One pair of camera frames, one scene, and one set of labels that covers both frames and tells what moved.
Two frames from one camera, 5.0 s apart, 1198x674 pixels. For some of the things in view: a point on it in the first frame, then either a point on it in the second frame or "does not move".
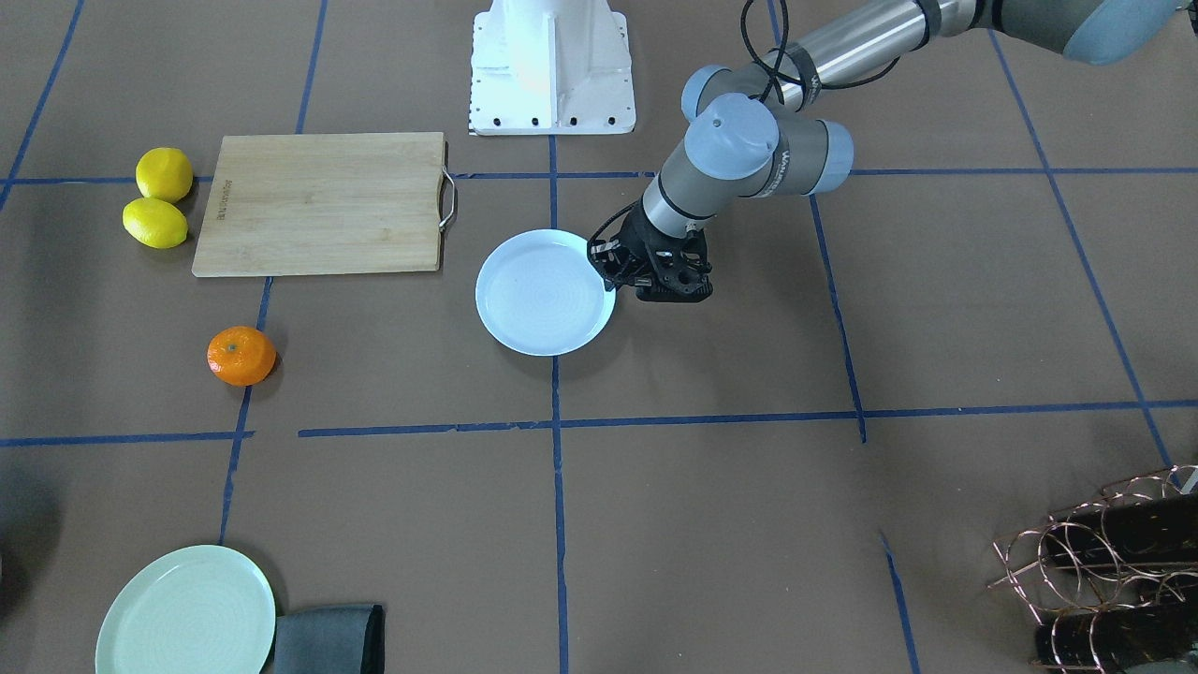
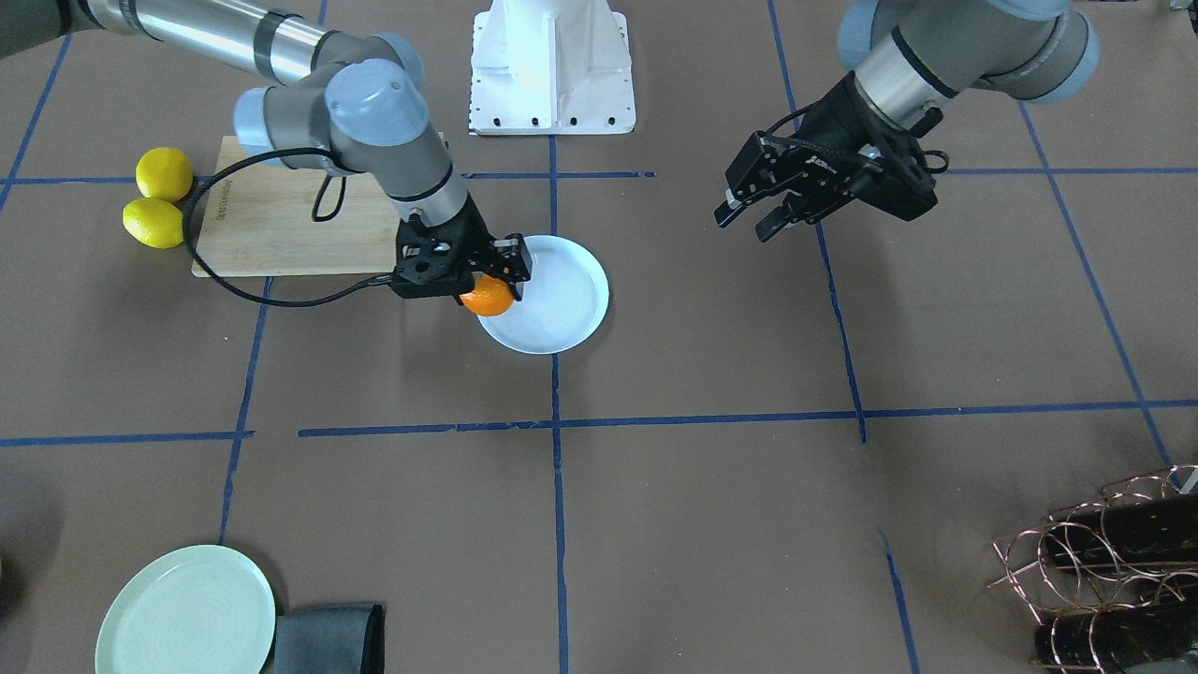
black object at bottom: (341, 639) does not move
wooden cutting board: (324, 203) does not move
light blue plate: (539, 292) does not move
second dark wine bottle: (1110, 638) does not move
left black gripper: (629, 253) -> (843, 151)
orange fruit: (241, 356) -> (489, 298)
